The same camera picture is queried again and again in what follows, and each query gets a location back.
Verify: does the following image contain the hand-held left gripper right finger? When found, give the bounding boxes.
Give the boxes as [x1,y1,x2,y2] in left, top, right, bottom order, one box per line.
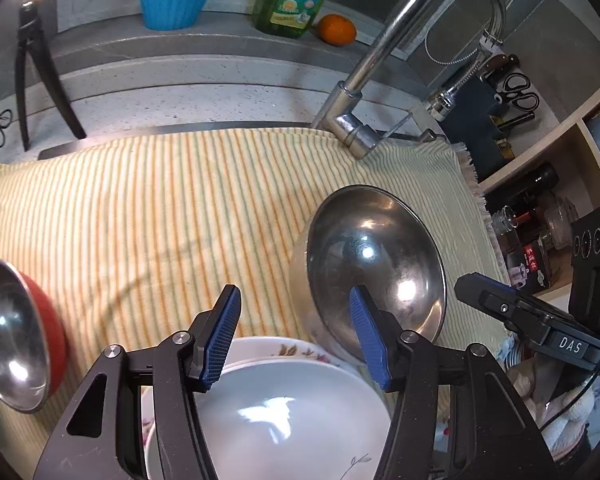
[349,285,548,480]

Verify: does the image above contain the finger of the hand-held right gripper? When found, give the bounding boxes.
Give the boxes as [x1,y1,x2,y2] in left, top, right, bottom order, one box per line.
[454,272,576,334]

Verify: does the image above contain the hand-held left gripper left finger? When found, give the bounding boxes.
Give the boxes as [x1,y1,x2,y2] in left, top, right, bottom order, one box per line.
[32,285,242,480]

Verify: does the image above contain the white floral plate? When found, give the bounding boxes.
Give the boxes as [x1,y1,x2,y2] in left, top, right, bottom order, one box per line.
[140,336,381,466]

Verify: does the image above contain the large steel bowl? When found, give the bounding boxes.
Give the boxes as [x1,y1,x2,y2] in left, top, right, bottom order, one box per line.
[289,185,448,366]

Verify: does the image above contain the white ceramic bowl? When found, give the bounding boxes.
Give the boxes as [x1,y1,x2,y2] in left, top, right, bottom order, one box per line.
[144,357,393,480]

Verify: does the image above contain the red steel bowl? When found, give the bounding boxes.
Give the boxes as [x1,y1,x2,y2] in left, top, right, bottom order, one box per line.
[0,257,68,414]

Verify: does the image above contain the person's right forearm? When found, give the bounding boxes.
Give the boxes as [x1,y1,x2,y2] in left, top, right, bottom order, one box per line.
[505,360,598,466]

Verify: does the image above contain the black and red box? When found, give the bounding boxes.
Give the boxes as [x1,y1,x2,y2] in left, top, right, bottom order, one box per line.
[505,240,553,291]

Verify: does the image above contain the blue white tissue packet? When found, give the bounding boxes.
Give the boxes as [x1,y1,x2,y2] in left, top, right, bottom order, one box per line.
[497,335,531,371]

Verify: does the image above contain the clear glass jar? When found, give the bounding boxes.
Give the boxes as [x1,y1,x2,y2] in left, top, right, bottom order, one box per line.
[542,195,581,248]

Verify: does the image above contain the small clear glass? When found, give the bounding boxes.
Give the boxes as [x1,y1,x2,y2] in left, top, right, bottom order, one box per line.
[490,205,518,236]

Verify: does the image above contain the dark glass bottle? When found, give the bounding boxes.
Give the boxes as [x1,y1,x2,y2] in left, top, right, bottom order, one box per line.
[485,162,560,211]

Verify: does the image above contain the wooden shelf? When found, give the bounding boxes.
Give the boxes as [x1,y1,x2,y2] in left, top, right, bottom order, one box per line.
[480,45,600,311]

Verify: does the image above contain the striped yellow cloth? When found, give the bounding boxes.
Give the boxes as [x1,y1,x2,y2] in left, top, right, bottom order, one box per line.
[0,127,511,480]

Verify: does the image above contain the dark knife block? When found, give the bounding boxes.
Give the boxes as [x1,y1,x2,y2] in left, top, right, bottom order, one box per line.
[445,77,518,183]

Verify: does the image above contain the black scissors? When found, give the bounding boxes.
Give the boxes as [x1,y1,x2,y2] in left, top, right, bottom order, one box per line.
[495,74,541,111]

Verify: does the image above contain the chrome faucet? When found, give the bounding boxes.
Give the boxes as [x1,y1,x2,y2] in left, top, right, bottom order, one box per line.
[312,0,508,161]

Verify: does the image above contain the orange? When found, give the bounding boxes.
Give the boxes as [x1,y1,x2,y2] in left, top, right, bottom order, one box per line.
[319,14,357,47]

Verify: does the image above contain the blue fluted cup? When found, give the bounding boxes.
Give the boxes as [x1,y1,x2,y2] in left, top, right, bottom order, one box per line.
[138,0,215,31]

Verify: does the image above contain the black tripod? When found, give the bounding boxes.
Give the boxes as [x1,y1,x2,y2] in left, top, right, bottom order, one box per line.
[14,1,88,152]

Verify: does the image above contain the brown handled knife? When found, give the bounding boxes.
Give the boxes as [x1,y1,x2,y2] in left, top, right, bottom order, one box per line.
[480,57,508,81]

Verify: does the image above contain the bead chain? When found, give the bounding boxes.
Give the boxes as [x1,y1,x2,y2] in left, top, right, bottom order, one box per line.
[425,7,486,66]

